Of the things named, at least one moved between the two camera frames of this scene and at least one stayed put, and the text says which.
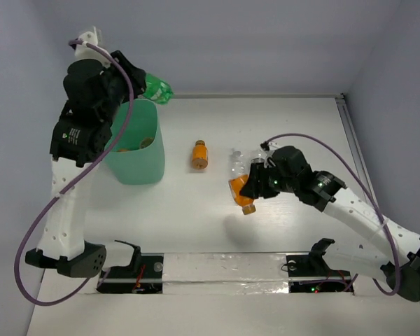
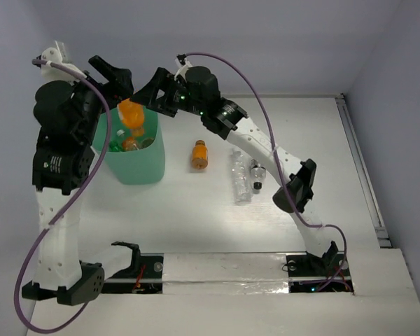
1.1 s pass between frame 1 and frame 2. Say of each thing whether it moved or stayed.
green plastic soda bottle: moved
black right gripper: moved
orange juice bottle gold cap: stayed
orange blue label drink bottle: stayed
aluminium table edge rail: stayed
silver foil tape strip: stayed
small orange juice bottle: moved
